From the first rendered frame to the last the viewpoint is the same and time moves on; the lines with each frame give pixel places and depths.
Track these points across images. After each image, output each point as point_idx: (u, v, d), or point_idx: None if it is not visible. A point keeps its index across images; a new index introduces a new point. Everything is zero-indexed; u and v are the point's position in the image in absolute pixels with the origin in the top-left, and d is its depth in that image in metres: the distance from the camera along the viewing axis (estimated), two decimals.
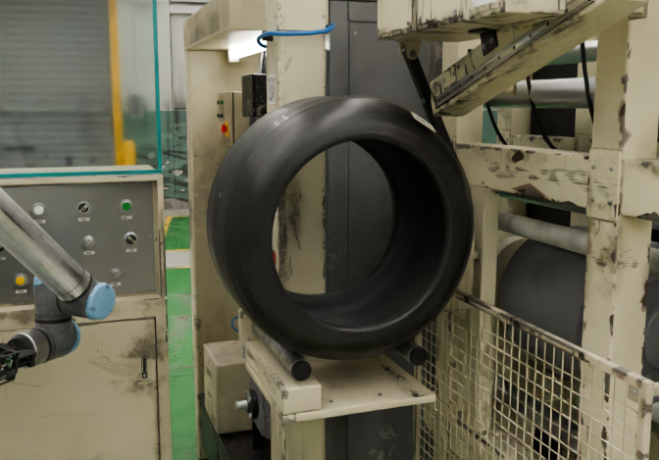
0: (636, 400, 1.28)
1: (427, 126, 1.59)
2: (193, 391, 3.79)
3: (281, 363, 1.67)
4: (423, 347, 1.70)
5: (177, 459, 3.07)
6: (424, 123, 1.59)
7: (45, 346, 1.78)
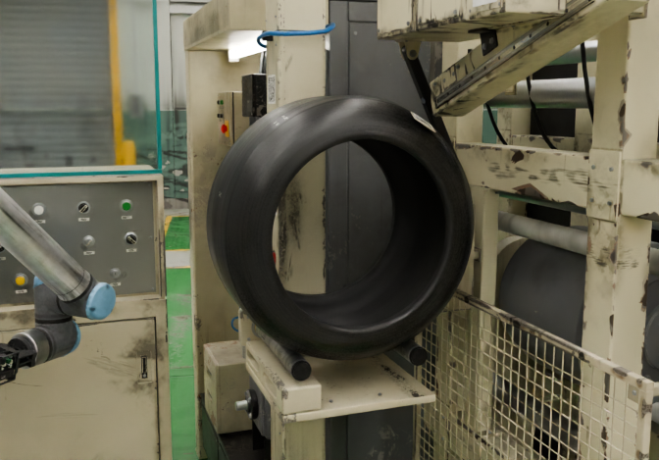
0: (636, 400, 1.28)
1: (427, 126, 1.59)
2: (193, 391, 3.79)
3: (281, 363, 1.67)
4: (423, 347, 1.70)
5: (177, 459, 3.07)
6: (424, 124, 1.59)
7: (45, 346, 1.78)
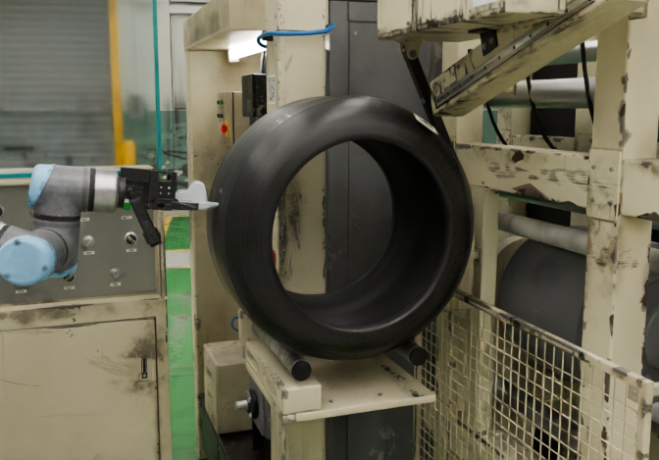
0: (636, 400, 1.28)
1: (429, 127, 1.59)
2: (193, 391, 3.79)
3: (283, 365, 1.67)
4: (420, 345, 1.69)
5: (177, 459, 3.07)
6: (427, 125, 1.59)
7: (101, 171, 1.48)
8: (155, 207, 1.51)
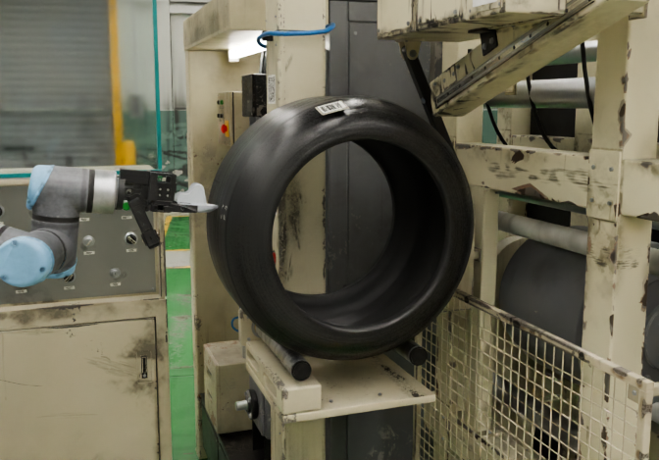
0: (636, 400, 1.28)
1: (337, 110, 1.52)
2: (193, 391, 3.79)
3: None
4: (407, 350, 1.68)
5: (177, 459, 3.07)
6: (333, 110, 1.52)
7: (100, 172, 1.48)
8: (154, 209, 1.51)
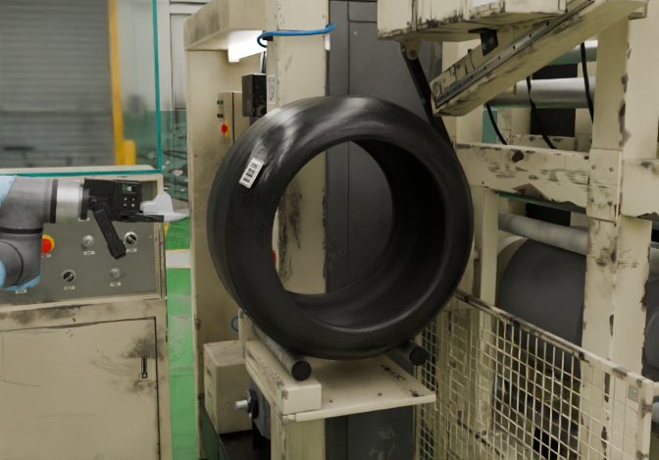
0: (636, 400, 1.28)
1: (257, 173, 1.48)
2: (193, 391, 3.79)
3: None
4: (414, 363, 1.69)
5: (177, 459, 3.07)
6: (254, 175, 1.48)
7: (64, 181, 1.46)
8: (119, 219, 1.48)
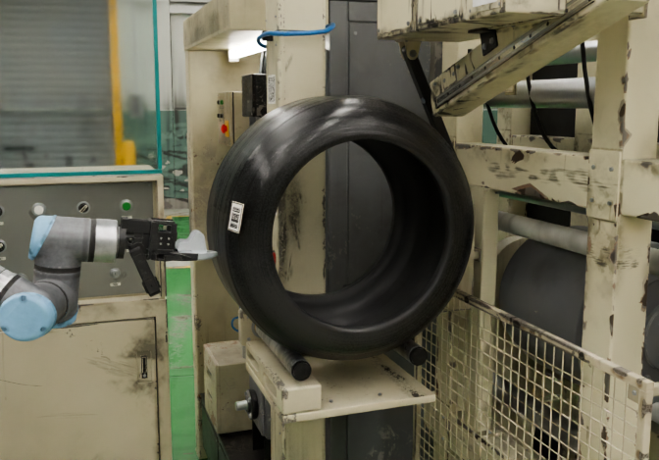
0: (636, 400, 1.28)
1: (241, 216, 1.48)
2: (193, 391, 3.79)
3: (279, 358, 1.66)
4: None
5: (177, 459, 3.07)
6: (239, 220, 1.48)
7: (102, 222, 1.49)
8: (155, 258, 1.52)
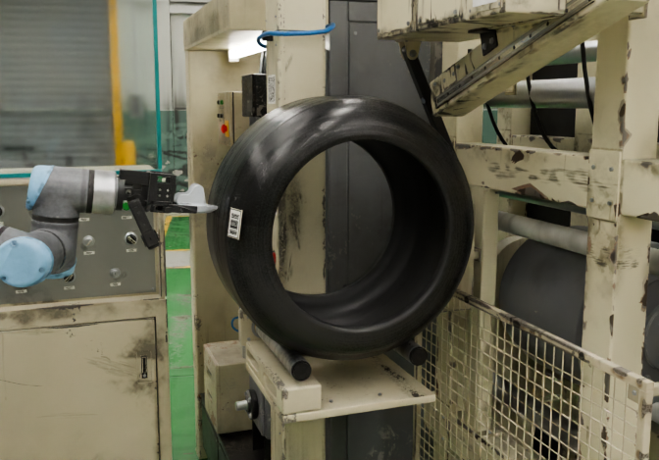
0: (636, 400, 1.28)
1: (240, 223, 1.48)
2: (193, 391, 3.79)
3: (281, 352, 1.66)
4: None
5: (177, 459, 3.07)
6: (238, 226, 1.48)
7: (100, 173, 1.48)
8: (154, 210, 1.51)
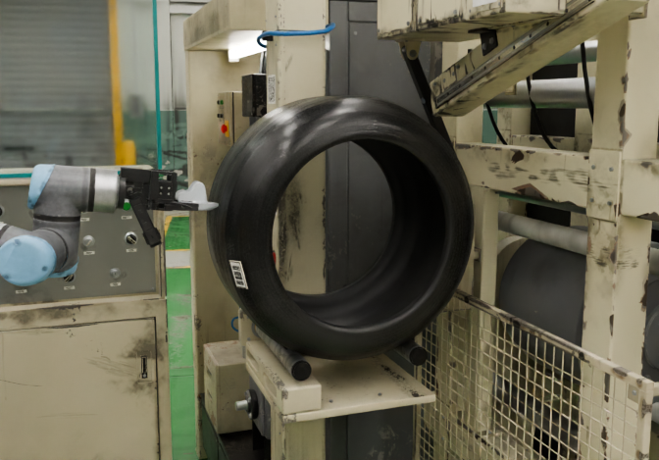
0: (636, 400, 1.28)
1: (243, 273, 1.50)
2: (193, 391, 3.79)
3: None
4: (423, 348, 1.70)
5: (177, 459, 3.07)
6: (242, 276, 1.50)
7: (101, 171, 1.48)
8: (155, 207, 1.51)
